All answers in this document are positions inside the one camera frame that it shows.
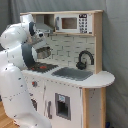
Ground toy microwave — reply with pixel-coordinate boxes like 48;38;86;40
55;14;93;34

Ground oven door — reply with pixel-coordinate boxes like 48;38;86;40
31;99;38;111

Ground black toy faucet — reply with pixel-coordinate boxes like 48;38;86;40
76;50;94;70

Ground red stove knob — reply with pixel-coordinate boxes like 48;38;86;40
32;81;37;87

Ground black stovetop red burners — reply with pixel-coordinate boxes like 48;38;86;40
30;62;56;73

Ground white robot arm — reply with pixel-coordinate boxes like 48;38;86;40
0;14;52;128

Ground grey range hood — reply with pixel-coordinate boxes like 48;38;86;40
34;14;54;33

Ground ice dispenser panel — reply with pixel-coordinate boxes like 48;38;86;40
55;93;71;120

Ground grey cabinet door handle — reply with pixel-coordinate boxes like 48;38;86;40
47;101;52;119

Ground wooden toy kitchen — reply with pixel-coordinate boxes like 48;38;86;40
23;10;115;128

